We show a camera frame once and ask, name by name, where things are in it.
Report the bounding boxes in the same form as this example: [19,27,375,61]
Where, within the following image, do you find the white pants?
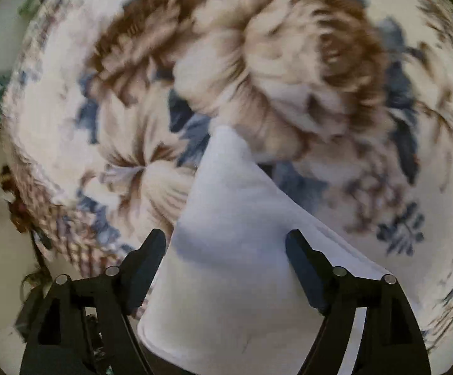
[137,126,384,374]

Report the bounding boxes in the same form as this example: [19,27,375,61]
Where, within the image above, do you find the floral cream blanket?
[2,0,453,353]

